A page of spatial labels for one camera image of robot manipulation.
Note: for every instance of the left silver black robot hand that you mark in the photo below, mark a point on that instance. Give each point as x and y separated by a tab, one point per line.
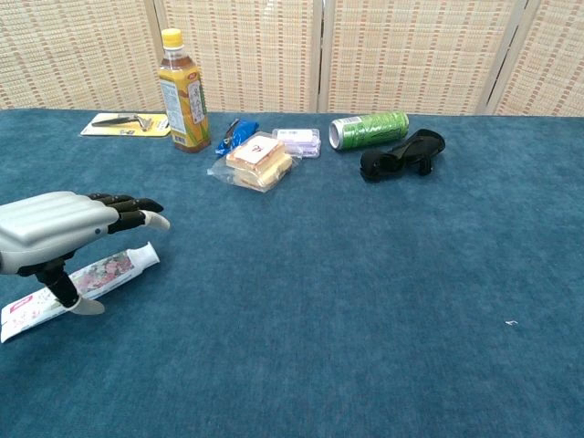
45	223

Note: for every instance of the white tube with print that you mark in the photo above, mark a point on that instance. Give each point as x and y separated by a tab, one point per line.
105	269

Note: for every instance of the razor on yellow card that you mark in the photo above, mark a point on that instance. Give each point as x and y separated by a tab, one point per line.
159	130

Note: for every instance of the yellow-capped tea bottle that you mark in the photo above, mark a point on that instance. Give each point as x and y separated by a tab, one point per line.
184	114

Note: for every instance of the bagged sliced bread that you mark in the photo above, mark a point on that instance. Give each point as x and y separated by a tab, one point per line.
257	159

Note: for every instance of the blue plastic package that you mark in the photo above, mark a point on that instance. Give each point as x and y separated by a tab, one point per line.
246	128

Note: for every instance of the clear purple plastic box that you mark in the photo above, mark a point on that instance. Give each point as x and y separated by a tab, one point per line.
301	139

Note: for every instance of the bamboo folding screen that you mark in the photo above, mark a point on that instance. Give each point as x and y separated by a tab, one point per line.
255	55

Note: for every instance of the blue table mat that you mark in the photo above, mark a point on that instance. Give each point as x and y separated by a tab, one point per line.
319	296

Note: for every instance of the green drink can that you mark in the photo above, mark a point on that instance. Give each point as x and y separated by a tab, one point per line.
374	128

